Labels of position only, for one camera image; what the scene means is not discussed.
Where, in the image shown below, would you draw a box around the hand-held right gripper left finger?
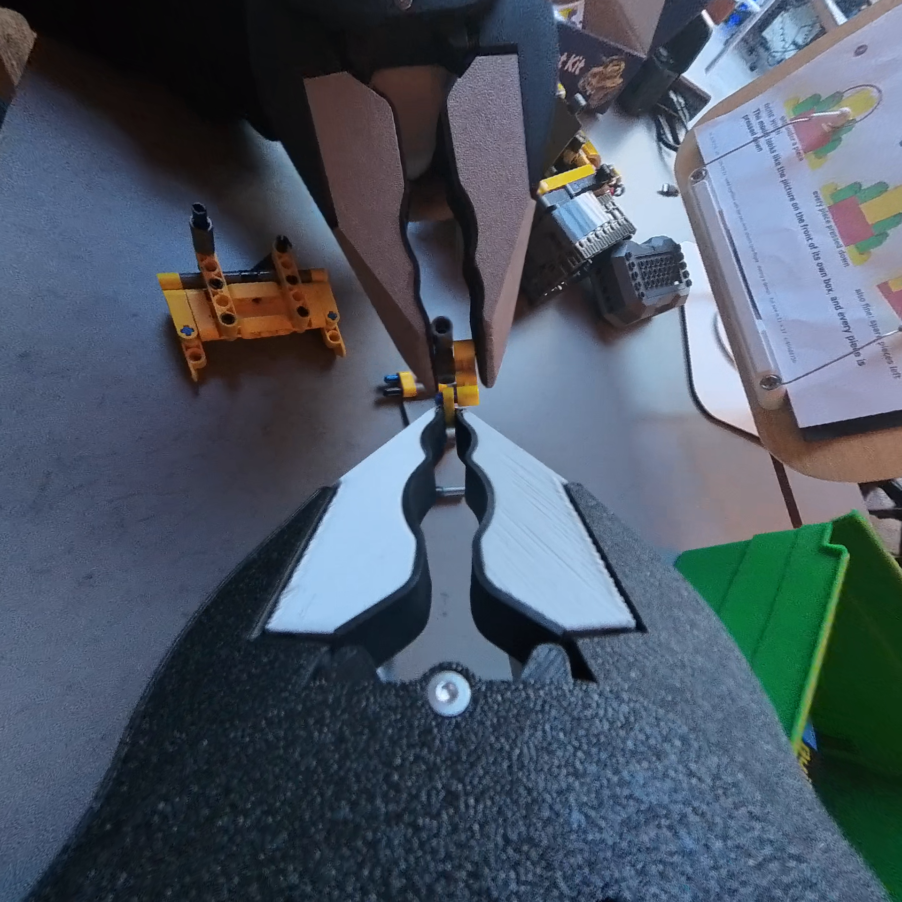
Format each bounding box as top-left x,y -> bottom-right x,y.
262,407 -> 450,665

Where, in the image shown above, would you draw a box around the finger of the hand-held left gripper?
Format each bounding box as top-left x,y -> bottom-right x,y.
443,51 -> 538,390
303,69 -> 438,387

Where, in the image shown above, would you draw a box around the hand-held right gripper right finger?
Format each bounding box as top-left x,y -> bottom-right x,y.
454,410 -> 641,665

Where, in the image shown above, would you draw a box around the toy brick robot model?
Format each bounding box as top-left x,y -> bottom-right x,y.
518,134 -> 638,304

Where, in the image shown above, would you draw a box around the small yellow black brick assembly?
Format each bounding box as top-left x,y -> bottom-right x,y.
431,316 -> 485,432

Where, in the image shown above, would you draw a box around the green plastic bin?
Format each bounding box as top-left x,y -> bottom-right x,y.
673,509 -> 902,902

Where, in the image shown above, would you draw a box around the grey desk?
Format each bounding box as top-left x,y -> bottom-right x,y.
0,28 -> 882,902

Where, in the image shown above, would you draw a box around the open cardboard kit box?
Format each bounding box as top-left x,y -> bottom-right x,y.
553,0 -> 667,115

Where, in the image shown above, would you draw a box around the yellow brick beam assembly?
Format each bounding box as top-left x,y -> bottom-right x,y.
156,202 -> 348,383

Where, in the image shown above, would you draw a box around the dark grey studded shell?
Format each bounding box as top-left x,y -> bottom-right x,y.
592,236 -> 693,328

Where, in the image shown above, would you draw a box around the small black container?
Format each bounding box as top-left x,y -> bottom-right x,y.
619,13 -> 711,117

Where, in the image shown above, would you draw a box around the wooden instruction sheet board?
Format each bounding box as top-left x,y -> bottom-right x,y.
673,0 -> 902,483

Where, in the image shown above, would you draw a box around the black cables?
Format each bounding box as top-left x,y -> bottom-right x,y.
652,106 -> 699,152

